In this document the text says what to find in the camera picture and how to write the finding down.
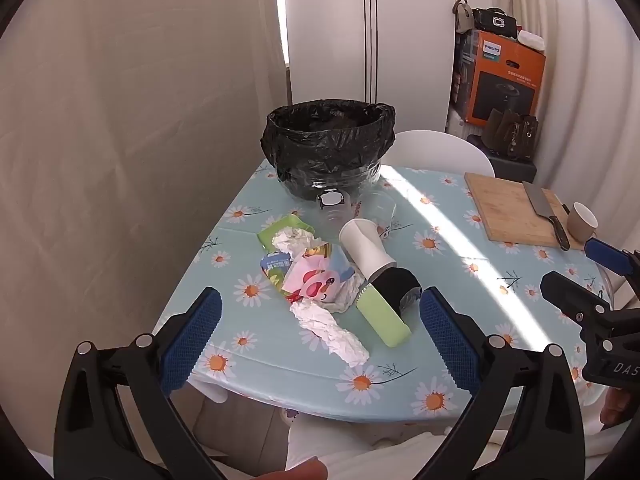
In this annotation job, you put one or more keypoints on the long crumpled white tissue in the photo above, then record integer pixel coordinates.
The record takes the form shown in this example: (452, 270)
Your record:
(330, 332)

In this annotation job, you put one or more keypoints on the clear cartoon print plastic cup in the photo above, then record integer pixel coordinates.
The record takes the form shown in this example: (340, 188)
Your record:
(378, 210)

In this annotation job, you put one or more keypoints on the white pouch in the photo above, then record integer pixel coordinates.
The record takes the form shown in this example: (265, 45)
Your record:
(531, 39)

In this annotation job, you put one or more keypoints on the white cabinet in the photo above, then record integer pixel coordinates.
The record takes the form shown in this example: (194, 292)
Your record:
(400, 50)

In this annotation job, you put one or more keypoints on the brown handbag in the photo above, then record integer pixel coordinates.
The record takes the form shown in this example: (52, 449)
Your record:
(510, 132)

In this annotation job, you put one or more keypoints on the person's white pants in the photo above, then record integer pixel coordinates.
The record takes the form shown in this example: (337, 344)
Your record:
(360, 447)

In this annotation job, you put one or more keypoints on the black trash bag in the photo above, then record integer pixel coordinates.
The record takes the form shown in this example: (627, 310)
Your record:
(325, 142)

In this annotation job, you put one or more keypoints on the beige cup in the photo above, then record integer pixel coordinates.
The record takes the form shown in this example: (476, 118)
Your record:
(581, 222)

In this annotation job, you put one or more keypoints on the person's left hand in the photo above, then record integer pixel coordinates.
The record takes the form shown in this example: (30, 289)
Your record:
(306, 471)

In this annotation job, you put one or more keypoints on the white curtain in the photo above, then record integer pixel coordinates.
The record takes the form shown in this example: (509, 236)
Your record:
(590, 110)

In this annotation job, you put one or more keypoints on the light green wrapper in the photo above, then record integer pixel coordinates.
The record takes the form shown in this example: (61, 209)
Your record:
(382, 317)

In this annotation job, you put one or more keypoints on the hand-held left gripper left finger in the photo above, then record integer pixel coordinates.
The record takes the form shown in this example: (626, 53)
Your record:
(192, 340)

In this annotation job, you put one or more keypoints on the small clear cup white lid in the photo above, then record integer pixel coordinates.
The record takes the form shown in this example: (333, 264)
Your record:
(332, 205)

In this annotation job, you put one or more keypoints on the blue green snack packet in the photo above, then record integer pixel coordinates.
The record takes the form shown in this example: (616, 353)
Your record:
(274, 272)

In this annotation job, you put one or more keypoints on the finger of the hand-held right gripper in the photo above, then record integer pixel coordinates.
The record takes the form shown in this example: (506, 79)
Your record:
(607, 256)
(570, 295)

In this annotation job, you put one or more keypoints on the green plastic packet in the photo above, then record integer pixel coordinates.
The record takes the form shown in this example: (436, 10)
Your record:
(272, 227)

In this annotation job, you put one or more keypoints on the black cloth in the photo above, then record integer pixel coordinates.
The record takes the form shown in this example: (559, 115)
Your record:
(397, 290)

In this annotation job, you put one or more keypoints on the beige bag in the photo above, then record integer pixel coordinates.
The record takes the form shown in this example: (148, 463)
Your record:
(462, 15)

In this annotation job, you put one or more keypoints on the pink cartoon packet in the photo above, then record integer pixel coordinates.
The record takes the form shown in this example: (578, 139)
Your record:
(320, 280)

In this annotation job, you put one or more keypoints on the white chair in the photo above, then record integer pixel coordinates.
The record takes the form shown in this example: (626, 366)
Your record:
(440, 152)

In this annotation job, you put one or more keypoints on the white paper cup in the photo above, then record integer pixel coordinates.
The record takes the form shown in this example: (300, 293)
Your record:
(365, 247)

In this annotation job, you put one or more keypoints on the small crumpled white tissue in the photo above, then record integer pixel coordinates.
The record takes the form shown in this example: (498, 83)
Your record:
(292, 242)

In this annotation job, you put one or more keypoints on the beige curtain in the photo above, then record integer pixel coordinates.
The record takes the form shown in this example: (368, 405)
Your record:
(125, 135)

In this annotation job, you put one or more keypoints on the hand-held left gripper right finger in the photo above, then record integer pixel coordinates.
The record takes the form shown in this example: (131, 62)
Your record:
(450, 345)

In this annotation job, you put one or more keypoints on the person's right hand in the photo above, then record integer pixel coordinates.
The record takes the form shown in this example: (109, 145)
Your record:
(622, 407)

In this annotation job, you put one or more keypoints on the orange black cardboard box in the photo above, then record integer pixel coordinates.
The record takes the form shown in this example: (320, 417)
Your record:
(505, 80)

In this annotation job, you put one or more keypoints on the wooden cutting board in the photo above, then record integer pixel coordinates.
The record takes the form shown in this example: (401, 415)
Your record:
(505, 210)

